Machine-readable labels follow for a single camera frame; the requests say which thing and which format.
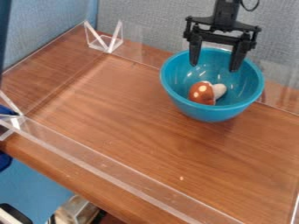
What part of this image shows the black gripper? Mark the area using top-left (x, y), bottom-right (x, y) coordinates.
top-left (183, 16), bottom-right (262, 72)

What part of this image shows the brown and white toy mushroom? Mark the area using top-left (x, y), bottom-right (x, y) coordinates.
top-left (188, 80), bottom-right (227, 105)

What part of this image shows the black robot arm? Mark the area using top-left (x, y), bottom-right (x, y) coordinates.
top-left (183, 0), bottom-right (262, 72)

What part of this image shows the blue bowl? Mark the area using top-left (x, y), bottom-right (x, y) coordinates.
top-left (160, 48), bottom-right (264, 123)

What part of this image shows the clear acrylic front barrier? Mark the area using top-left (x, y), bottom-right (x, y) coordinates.
top-left (15, 116), bottom-right (243, 224)

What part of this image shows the blue object at left edge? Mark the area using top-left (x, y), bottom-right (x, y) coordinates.
top-left (0, 104), bottom-right (19, 172)

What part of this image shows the grey metal floor object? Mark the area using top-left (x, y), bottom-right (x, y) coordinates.
top-left (53, 195), bottom-right (99, 224)

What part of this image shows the black and white floor object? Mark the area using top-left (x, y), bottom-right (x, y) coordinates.
top-left (0, 203), bottom-right (33, 224)

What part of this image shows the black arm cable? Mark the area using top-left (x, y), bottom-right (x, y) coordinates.
top-left (239, 0), bottom-right (262, 12)

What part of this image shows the clear acrylic corner bracket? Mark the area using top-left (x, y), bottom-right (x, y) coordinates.
top-left (83, 21), bottom-right (124, 53)

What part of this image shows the dark blue foreground post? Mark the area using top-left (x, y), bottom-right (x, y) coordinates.
top-left (0, 0), bottom-right (12, 83)

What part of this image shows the clear acrylic left bracket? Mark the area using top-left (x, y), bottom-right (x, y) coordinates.
top-left (0, 90), bottom-right (24, 140)

